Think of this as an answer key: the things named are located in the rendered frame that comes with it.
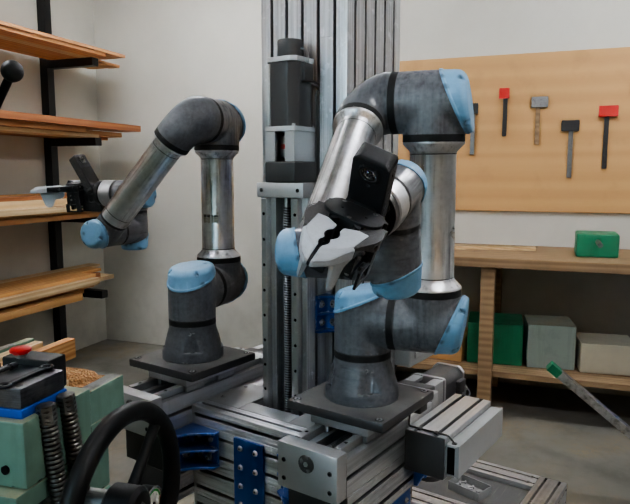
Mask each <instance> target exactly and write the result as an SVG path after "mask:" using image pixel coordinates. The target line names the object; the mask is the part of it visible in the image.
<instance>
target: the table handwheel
mask: <svg viewBox="0 0 630 504"><path fill-rule="evenodd" d="M140 420H141V421H145V422H147V423H149V426H148V429H147V432H146V435H145V438H144V441H143V444H142V447H141V449H140V452H139V455H138V458H137V460H136V463H135V465H134V468H133V470H132V473H131V475H130V478H129V480H128V483H123V482H116V483H114V484H113V485H112V486H111V487H110V488H109V489H102V488H96V487H90V489H89V490H88V488H89V485H90V482H91V480H92V477H93V475H94V472H95V470H96V468H97V466H98V464H99V462H100V460H101V458H102V456H103V454H104V452H105V451H106V449H107V448H108V446H109V445H110V443H111V442H112V440H113V439H114V438H115V437H116V436H117V435H118V433H119V432H120V431H121V430H123V429H124V428H125V427H126V426H127V425H129V424H131V423H132V422H135V421H140ZM156 437H158V440H159V443H160V447H161V452H162V462H163V478H162V490H161V497H160V503H159V504H177V503H178V497H179V489H180V475H181V463H180V450H179V444H178V439H177V435H176V432H175V429H174V426H173V424H172V422H171V420H170V418H169V417H168V415H167V414H166V413H165V412H164V411H163V410H162V409H161V408H160V407H159V406H157V405H156V404H154V403H151V402H148V401H133V402H129V403H126V404H124V405H122V406H120V407H118V408H116V409H115V410H113V411H112V412H111V413H109V414H108V415H107V416H106V417H105V418H104V419H103V420H102V421H101V422H100V423H99V424H98V425H97V427H96V428H95V429H94V430H93V432H92V433H91V434H90V436H89V437H88V439H87V440H86V442H85V443H84V445H83V446H82V448H81V450H80V452H79V454H78V455H77V457H76V459H75V461H74V463H73V466H72V468H71V470H70V473H69V475H68V478H67V480H66V483H65V486H64V489H63V492H62V495H61V499H60V502H59V504H151V498H150V494H149V492H148V490H147V488H146V487H145V486H143V485H140V484H141V481H142V478H143V474H144V471H145V468H146V465H147V462H148V459H149V456H150V453H151V450H152V448H153V445H154V442H155V440H156Z"/></svg>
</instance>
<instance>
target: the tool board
mask: <svg viewBox="0 0 630 504"><path fill-rule="evenodd" d="M439 68H443V69H460V70H462V71H464V72H465V73H466V74H467V76H468V79H469V83H470V88H471V94H472V101H473V111H474V131H473V132H472V133H470V134H466V135H465V144H464V145H463V146H462V147H461V148H460V149H459V150H458V151H457V158H456V203H455V210H467V211H517V212H567V213H617V214H630V47H619V48H603V49H587V50H571V51H555V52H539V53H523V54H506V55H490V56H474V57H458V58H442V59H426V60H410V61H400V65H399V72H401V71H420V70H438V69H439Z"/></svg>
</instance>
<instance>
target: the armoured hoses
mask: <svg viewBox="0 0 630 504"><path fill-rule="evenodd" d="M56 404H58V405H59V408H60V413H61V417H62V419H61V421H62V426H63V428H62V429H63V430H64V431H63V434H64V438H65V440H64V442H65V447H66V451H67V452H66V455H67V459H68V461H67V463H68V464H69V465H68V467H69V472H70V470H71V468H72V466H73V463H74V461H75V459H76V457H77V455H78V454H79V452H80V450H81V448H82V446H83V443H82V441H83V440H82V439H81V438H82V435H81V431H80V426H79V424H80V423H79V422H78V421H79V418H78V413H77V402H76V396H75V392H73V391H65V392H62V393H59V394H58V395H57V396H56V403H55V402H52V401H47V402H42V403H40V404H38V405H37V406H36V407H35V412H36V414H37V415H38V416H39V419H40V422H39V423H40V425H41V426H40V428H41V433H42V435H41V437H42V438H43V439H42V442H43V445H42V446H43V447H44V448H43V451H45V452H44V455H45V457H44V459H45V460H46V461H45V464H46V467H45V468H46V469H47V470H46V473H47V476H46V477H47V478H48V480H47V482H49V483H48V486H49V491H50V493H49V495H50V496H51V497H50V500H51V504H59V502H60V499H61V495H62V492H63V489H64V486H65V483H66V480H67V479H66V476H67V475H66V474H65V472H66V470H65V465H64V461H63V459H64V457H63V456H62V455H63V452H62V449H63V448H62V447H61V445H62V443H60V441H61V439H60V438H59V437H60V434H59V431H60V430H59V429H58V427H59V425H58V424H57V423H58V412H57V406H56Z"/></svg>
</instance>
